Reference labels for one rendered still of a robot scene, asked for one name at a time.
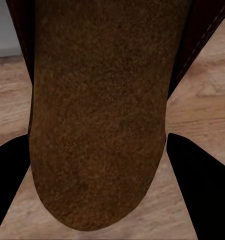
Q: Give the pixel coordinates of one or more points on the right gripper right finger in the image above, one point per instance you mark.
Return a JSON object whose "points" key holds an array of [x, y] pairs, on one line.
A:
{"points": [[201, 179]]}

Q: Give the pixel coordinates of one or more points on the sandal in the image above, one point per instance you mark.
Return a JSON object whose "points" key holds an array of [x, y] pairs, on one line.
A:
{"points": [[102, 72]]}

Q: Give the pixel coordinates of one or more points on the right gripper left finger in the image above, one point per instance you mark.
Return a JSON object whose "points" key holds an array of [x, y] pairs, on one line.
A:
{"points": [[14, 163]]}

